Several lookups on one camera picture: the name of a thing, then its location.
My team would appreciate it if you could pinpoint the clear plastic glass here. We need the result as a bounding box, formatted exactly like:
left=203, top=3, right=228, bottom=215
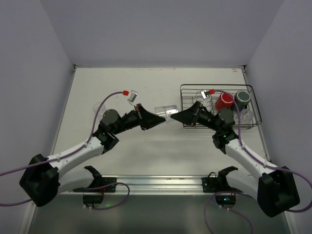
left=154, top=105, right=178, bottom=122
left=240, top=109, right=254, bottom=124
left=93, top=102, right=106, bottom=115

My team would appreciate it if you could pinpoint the red ceramic mug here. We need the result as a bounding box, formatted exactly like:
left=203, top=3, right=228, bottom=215
left=215, top=93, right=234, bottom=111

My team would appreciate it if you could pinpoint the grey ceramic mug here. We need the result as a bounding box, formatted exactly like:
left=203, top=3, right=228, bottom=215
left=234, top=90, right=251, bottom=112

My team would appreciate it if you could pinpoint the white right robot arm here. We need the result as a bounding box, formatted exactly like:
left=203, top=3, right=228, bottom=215
left=171, top=101, right=300, bottom=217

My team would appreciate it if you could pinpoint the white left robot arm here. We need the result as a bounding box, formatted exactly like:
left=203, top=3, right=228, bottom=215
left=19, top=104, right=166, bottom=207

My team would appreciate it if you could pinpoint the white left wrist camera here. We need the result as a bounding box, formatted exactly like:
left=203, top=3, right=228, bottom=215
left=126, top=90, right=138, bottom=107

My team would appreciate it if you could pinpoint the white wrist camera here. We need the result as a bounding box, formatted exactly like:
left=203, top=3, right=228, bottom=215
left=200, top=90, right=211, bottom=100
left=126, top=90, right=138, bottom=107

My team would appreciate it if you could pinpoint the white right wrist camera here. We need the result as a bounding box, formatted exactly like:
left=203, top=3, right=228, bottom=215
left=200, top=90, right=211, bottom=100

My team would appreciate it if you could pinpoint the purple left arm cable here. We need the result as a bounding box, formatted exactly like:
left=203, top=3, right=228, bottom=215
left=0, top=90, right=130, bottom=207

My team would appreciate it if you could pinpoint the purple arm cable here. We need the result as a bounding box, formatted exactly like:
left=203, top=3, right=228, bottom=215
left=209, top=88, right=312, bottom=213
left=0, top=90, right=130, bottom=207

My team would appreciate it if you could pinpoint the black wire dish rack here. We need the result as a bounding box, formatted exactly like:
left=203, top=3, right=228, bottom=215
left=180, top=84, right=262, bottom=129

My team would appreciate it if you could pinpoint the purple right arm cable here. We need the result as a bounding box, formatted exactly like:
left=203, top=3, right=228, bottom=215
left=209, top=88, right=312, bottom=213

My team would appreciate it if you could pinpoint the aluminium mounting rail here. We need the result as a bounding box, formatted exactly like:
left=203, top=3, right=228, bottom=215
left=58, top=171, right=258, bottom=199

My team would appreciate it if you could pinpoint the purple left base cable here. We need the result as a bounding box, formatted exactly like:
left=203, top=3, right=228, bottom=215
left=84, top=181, right=131, bottom=211

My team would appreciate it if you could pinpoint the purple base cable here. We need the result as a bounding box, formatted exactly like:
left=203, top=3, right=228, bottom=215
left=203, top=191, right=256, bottom=234
left=84, top=181, right=131, bottom=211

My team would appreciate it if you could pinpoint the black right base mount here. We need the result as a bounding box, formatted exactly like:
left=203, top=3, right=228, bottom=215
left=201, top=166, right=238, bottom=208

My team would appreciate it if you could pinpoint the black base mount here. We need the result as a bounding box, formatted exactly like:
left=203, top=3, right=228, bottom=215
left=73, top=166, right=117, bottom=208
left=201, top=166, right=238, bottom=208

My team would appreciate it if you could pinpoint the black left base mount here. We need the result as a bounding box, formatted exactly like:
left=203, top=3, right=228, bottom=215
left=73, top=166, right=117, bottom=208

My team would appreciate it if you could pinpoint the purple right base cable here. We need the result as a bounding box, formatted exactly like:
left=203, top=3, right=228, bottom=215
left=203, top=191, right=256, bottom=234

